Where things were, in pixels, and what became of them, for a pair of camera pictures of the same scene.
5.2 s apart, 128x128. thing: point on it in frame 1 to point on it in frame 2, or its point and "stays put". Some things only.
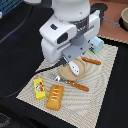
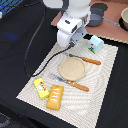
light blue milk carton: [96, 44] stays put
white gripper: [65, 41] to [71, 29]
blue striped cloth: [8, 5] stays put
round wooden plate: [68, 73] stays put
